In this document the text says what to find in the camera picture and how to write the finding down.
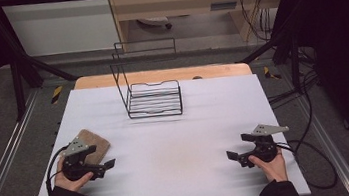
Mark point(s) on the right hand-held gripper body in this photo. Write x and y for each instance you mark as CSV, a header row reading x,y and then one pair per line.
x,y
266,147

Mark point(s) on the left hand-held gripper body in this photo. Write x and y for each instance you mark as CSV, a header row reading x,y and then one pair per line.
x,y
73,147

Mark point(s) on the brown towel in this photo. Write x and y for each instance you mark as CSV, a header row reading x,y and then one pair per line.
x,y
99,144

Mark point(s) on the person's right hand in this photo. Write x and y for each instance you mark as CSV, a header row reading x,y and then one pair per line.
x,y
275,169

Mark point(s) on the person's left hand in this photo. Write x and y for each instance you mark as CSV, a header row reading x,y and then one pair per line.
x,y
69,185

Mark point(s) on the yellow black floor tape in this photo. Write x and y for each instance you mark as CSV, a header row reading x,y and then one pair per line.
x,y
57,94
271,73

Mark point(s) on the wooden table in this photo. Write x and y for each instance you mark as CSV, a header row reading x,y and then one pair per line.
x,y
159,75

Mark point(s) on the white cabinet panel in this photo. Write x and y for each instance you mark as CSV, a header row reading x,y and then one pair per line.
x,y
63,27

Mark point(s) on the office chair base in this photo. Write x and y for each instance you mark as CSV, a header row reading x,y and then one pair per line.
x,y
156,21

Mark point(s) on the light wooden desk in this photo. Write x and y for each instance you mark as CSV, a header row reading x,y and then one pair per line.
x,y
184,1

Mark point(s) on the black metal frame stand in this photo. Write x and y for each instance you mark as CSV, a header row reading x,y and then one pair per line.
x,y
20,76
287,47

